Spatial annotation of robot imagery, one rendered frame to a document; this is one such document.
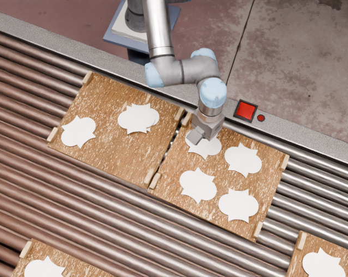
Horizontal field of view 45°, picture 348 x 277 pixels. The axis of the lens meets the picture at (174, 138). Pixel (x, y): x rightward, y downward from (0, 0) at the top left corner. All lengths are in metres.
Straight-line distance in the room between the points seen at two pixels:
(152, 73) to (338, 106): 1.84
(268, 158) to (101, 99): 0.67
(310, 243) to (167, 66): 0.77
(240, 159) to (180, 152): 0.22
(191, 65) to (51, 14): 2.04
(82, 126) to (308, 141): 0.85
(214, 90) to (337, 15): 2.19
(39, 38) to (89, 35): 1.15
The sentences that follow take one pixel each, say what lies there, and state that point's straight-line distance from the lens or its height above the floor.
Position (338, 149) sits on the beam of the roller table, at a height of 0.92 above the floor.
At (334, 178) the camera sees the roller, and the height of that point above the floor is 0.92.
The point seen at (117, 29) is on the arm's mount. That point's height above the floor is 0.90.
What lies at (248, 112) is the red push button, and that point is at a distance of 1.66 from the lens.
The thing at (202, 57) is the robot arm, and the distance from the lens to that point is 1.28.
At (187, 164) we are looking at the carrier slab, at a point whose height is 0.94.
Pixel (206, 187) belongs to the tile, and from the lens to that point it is 1.51.
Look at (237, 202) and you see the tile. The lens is 1.51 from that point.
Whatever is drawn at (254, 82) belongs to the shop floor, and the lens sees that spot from 2.83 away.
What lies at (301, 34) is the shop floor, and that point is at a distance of 3.12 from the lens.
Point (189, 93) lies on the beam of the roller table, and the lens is 1.68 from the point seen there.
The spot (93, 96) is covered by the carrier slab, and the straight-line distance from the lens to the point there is 1.68.
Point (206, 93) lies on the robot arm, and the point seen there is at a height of 1.34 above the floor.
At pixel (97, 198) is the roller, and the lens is 1.54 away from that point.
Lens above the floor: 2.39
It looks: 67 degrees down
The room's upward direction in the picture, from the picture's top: 2 degrees clockwise
